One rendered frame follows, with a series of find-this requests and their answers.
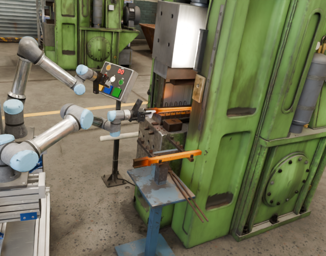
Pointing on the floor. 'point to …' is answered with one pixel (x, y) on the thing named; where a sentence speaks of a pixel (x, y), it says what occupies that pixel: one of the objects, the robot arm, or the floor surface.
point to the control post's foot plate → (113, 180)
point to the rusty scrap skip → (148, 32)
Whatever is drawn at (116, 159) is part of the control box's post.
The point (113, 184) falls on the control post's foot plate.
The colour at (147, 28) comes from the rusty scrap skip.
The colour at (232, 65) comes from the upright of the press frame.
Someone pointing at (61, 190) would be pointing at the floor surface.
